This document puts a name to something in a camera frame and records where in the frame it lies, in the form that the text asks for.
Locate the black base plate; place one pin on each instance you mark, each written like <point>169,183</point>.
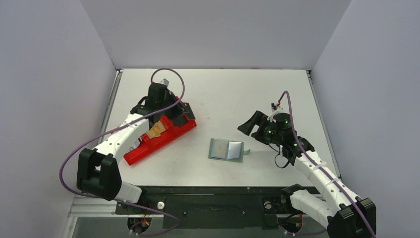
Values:
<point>205,207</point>

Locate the green leather card holder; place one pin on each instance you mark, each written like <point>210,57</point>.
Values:
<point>227,150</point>

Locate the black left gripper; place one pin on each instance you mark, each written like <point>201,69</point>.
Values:
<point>180,111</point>

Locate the aluminium frame rail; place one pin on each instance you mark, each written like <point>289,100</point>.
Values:
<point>152,225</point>

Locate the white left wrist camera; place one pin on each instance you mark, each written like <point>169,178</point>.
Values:
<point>164,82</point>

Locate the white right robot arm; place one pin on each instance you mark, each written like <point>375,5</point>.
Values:
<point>340,211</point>

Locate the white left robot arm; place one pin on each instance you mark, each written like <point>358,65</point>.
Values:
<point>98,170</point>

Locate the gold card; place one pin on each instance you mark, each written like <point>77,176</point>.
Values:
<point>156,130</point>

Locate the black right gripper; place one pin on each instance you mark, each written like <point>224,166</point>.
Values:
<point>259,124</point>

